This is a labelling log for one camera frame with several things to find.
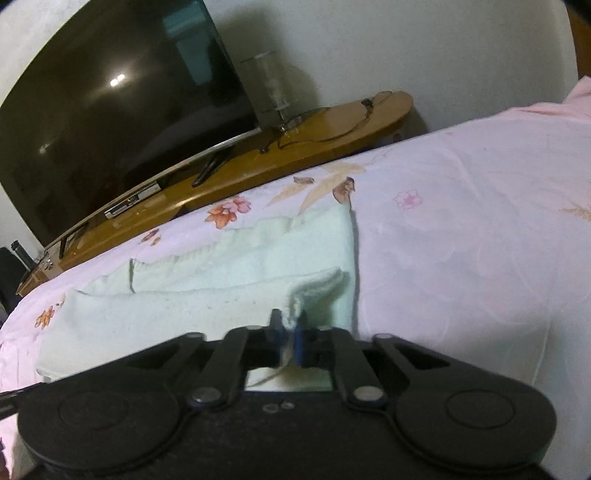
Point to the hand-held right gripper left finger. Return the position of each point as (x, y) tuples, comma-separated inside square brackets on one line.
[(275, 334)]

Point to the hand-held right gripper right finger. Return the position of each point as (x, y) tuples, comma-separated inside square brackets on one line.
[(301, 344)]

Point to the light green cloth garment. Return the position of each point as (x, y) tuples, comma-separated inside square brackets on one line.
[(207, 281)]

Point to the wooden television cabinet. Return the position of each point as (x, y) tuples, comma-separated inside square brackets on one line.
[(295, 157)]

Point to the silver set-top box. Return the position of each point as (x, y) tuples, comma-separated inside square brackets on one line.
[(134, 201)]

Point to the pink floral bed sheet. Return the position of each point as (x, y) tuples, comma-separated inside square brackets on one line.
[(461, 230)]

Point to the clear glass vase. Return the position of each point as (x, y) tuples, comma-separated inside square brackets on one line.
[(268, 87)]

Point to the black flat screen television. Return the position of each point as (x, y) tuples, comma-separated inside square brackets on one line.
[(115, 115)]

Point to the black speaker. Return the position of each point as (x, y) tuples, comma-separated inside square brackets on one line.
[(10, 274)]

